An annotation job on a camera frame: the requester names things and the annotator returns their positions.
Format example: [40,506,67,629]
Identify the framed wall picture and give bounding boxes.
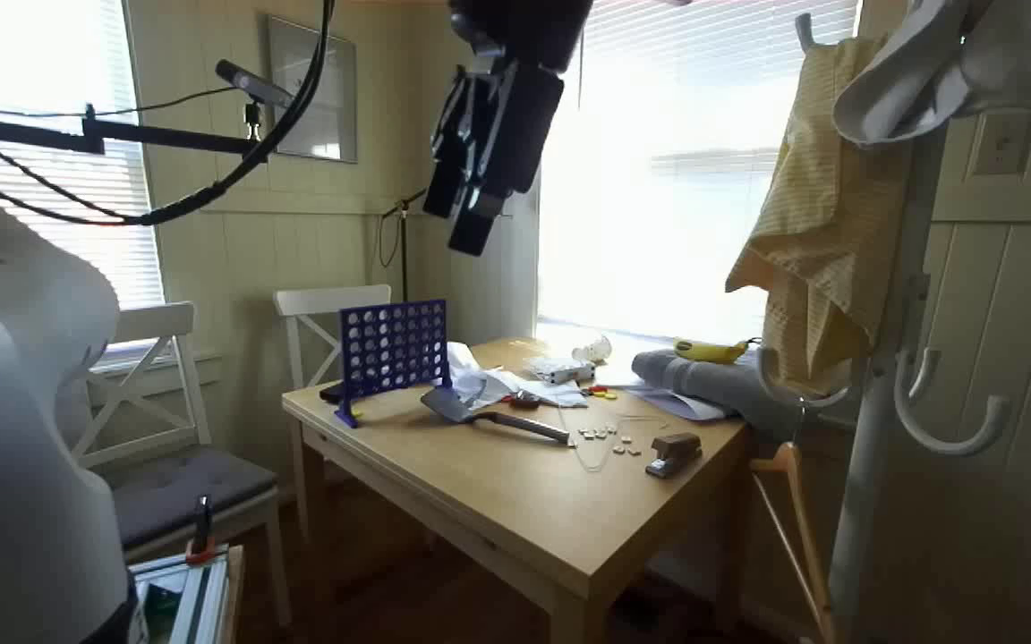
[256,11,364,167]

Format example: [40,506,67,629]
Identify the black tripod stand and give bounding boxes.
[377,185,429,303]

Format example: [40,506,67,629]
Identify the wooden table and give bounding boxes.
[280,338,759,644]

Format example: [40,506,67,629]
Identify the narrow white window blinds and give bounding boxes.
[0,0,168,314]

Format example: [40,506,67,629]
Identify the screwdriver with red collar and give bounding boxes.
[187,495,222,565]

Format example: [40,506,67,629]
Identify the patterned box of pieces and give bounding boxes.
[525,356,598,385]

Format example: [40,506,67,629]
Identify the black camera on stand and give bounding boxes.
[210,57,298,115]

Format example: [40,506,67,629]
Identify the cream panel door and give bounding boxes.
[871,0,1031,644]

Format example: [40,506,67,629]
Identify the wide white window blinds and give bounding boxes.
[533,0,867,352]

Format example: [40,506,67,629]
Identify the light blue notebook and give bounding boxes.
[638,385,725,425]

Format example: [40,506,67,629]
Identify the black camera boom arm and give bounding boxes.
[0,104,270,156]

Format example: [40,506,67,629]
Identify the grey folded towel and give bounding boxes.
[629,347,808,449]

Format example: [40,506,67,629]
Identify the open box with papers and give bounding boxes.
[124,545,248,644]

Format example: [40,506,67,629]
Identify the black spatula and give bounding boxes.
[464,403,571,451]

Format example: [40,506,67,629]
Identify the grey stapler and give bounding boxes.
[641,431,706,484]

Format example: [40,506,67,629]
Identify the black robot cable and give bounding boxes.
[0,0,340,228]

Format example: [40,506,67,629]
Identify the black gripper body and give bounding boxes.
[447,0,598,77]

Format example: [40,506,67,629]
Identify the wooden clothes hanger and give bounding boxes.
[748,441,842,644]

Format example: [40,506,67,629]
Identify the white wooden chair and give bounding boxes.
[272,283,397,390]

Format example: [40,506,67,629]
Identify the white chair with grey cushion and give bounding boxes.
[63,301,292,629]

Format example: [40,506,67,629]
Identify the white crumpled paper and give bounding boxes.
[418,341,591,425]

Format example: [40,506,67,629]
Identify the yellow cloth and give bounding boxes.
[723,32,912,399]

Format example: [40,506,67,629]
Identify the blue connect four game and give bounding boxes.
[330,298,453,431]

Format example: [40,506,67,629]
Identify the yellow banana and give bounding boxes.
[673,338,759,368]

